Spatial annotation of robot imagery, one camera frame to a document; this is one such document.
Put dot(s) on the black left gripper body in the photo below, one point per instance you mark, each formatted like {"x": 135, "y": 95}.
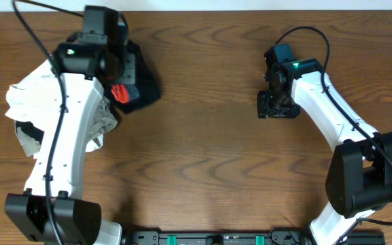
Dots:
{"x": 130, "y": 73}

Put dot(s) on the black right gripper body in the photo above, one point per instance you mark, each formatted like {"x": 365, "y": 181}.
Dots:
{"x": 276, "y": 109}

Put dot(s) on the black leggings grey waistband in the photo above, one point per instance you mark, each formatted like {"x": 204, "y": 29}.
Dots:
{"x": 143, "y": 92}

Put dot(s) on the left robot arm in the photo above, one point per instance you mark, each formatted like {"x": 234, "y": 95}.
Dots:
{"x": 51, "y": 208}

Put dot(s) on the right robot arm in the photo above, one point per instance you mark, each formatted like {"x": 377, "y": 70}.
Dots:
{"x": 359, "y": 180}

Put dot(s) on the olive green garment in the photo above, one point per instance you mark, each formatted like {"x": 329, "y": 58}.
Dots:
{"x": 103, "y": 122}

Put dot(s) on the white printed t-shirt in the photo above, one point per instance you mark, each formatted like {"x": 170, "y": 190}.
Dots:
{"x": 36, "y": 98}

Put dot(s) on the black garment under shirt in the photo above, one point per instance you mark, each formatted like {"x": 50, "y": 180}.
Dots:
{"x": 28, "y": 129}

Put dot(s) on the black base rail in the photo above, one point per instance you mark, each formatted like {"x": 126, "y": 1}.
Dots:
{"x": 274, "y": 237}

